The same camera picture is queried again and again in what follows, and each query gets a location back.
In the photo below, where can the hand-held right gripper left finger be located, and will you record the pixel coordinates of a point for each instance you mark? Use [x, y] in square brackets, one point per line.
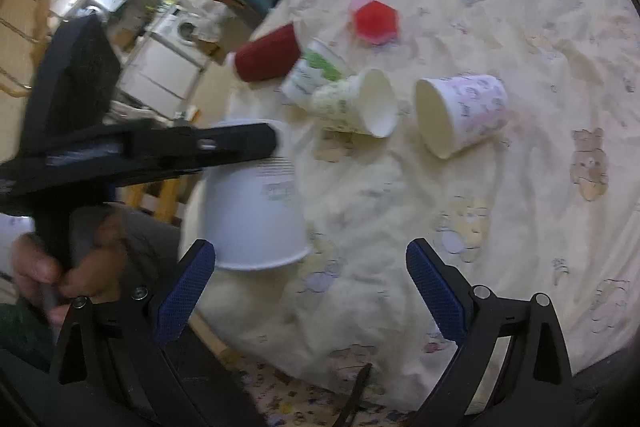
[184, 293]

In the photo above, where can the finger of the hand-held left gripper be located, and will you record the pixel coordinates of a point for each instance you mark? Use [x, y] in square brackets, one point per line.
[210, 146]

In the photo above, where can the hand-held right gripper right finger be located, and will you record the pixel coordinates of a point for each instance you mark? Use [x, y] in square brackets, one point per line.
[436, 293]

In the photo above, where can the plain white paper cup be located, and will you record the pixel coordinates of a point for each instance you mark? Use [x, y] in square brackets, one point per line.
[252, 217]

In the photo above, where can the dark red paper cup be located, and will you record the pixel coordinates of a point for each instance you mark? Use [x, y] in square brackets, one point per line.
[267, 54]

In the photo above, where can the green print paper cup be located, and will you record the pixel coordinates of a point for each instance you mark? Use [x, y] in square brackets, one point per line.
[312, 72]

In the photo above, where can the green dotted paper cup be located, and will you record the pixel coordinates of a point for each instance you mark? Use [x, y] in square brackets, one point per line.
[350, 104]

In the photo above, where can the pink print paper cup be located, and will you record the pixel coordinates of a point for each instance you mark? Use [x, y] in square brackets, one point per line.
[465, 112]

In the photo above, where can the red plastic cup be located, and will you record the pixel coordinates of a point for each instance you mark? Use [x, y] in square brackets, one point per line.
[375, 21]

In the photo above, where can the person's left hand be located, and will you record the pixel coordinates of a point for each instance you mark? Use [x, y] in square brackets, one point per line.
[95, 267]

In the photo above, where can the person's grey trousers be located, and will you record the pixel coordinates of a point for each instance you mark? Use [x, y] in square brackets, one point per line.
[150, 252]

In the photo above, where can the white cabinet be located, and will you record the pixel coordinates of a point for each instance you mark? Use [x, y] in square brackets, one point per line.
[155, 74]

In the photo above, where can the cream printed bed sheet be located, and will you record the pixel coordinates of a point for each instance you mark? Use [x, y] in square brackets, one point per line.
[500, 232]

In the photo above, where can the white washing machine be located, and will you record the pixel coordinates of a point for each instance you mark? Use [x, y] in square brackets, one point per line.
[182, 29]

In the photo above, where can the patterned floor mat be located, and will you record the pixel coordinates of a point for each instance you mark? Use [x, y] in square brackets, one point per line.
[300, 394]

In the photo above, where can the wooden bed frame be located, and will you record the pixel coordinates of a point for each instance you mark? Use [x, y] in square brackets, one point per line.
[155, 197]

